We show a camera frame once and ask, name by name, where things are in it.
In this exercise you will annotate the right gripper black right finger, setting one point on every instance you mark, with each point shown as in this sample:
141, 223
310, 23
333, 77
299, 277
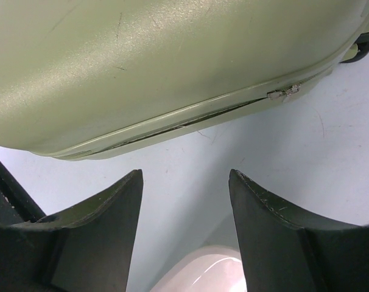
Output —
284, 247

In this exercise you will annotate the white plastic tray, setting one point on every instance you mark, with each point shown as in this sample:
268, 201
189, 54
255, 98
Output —
210, 268

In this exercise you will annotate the light blue table mat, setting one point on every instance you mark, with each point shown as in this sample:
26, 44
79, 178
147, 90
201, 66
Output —
313, 151

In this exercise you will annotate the green hard shell suitcase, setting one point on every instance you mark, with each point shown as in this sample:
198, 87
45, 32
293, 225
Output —
96, 79

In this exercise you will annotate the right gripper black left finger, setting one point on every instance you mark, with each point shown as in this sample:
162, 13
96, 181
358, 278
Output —
86, 247

